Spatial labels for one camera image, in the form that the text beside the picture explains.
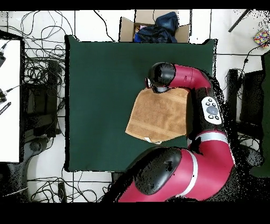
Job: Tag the orange terry towel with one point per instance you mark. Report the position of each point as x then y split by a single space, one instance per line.
158 114

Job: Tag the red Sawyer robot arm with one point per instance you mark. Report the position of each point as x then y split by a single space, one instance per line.
189 78

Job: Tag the colourful dotted item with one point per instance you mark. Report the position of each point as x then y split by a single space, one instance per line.
261 38

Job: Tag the dark green table cloth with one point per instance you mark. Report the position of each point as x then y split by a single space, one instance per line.
101 84

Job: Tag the cardboard box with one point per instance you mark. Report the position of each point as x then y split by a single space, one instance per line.
126 29

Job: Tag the dark blue clothing pile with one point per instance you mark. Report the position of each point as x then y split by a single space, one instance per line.
160 31

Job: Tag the black equipment stand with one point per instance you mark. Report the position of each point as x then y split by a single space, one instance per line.
251 99
40 101

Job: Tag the black power strip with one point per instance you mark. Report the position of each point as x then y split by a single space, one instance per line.
62 192

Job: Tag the white side table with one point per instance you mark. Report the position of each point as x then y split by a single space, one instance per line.
9 105

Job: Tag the green covered furniture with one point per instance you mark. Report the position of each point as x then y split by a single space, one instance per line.
266 126

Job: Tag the grey metal bar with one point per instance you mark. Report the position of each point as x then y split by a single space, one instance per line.
239 20

